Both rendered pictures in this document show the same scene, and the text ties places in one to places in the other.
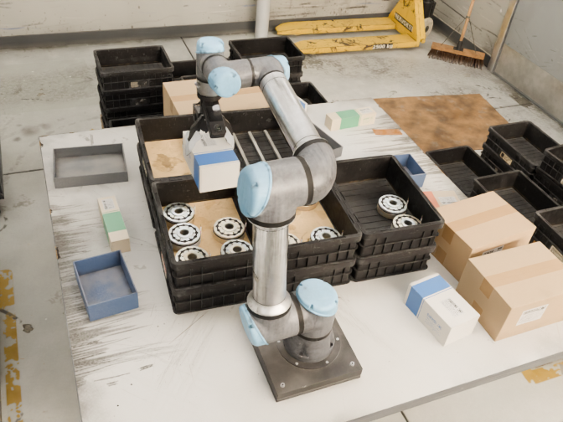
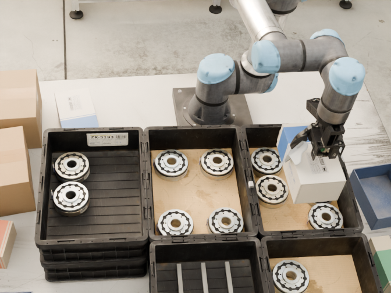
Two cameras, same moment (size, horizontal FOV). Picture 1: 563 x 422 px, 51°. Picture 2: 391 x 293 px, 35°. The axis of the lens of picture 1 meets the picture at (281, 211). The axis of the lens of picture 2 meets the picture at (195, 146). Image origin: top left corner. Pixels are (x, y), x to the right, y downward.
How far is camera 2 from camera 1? 2.54 m
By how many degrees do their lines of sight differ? 88
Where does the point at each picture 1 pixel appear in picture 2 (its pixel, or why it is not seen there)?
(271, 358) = (241, 106)
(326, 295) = (210, 60)
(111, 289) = (376, 202)
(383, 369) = (150, 97)
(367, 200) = (92, 221)
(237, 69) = (315, 39)
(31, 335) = not seen: outside the picture
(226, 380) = (274, 111)
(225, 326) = not seen: hidden behind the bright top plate
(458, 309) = (70, 100)
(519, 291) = (14, 79)
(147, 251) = not seen: hidden behind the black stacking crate
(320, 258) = (184, 145)
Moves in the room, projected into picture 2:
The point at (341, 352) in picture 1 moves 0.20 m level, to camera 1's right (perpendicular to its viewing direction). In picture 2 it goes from (184, 100) to (132, 85)
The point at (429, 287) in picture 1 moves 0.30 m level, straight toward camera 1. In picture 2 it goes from (82, 122) to (142, 75)
